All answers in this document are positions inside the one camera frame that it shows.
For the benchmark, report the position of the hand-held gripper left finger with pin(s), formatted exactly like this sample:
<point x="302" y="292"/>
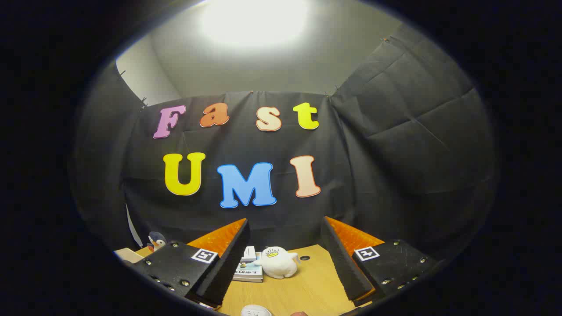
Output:
<point x="228" y="267"/>

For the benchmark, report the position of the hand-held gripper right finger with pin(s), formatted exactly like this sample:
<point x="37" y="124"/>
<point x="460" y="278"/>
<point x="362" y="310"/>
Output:
<point x="344" y="267"/>

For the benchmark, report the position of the beige fabric storage box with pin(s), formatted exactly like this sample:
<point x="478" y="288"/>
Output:
<point x="128" y="255"/>

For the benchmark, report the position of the pale teal cover book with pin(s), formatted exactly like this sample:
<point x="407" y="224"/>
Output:
<point x="248" y="273"/>

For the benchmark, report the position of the blue picture cover book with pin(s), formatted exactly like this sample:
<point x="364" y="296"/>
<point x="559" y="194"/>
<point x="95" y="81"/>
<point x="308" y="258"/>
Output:
<point x="249" y="253"/>

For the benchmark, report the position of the white duck plush toy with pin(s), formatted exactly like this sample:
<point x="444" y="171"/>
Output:
<point x="277" y="265"/>

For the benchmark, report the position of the penguin plush toy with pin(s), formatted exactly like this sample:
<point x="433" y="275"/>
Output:
<point x="156" y="241"/>

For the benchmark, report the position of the black backdrop cloth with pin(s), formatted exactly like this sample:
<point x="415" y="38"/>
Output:
<point x="246" y="145"/>

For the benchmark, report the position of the bright ceiling light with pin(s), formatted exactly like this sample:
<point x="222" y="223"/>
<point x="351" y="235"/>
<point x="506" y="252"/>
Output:
<point x="254" y="19"/>

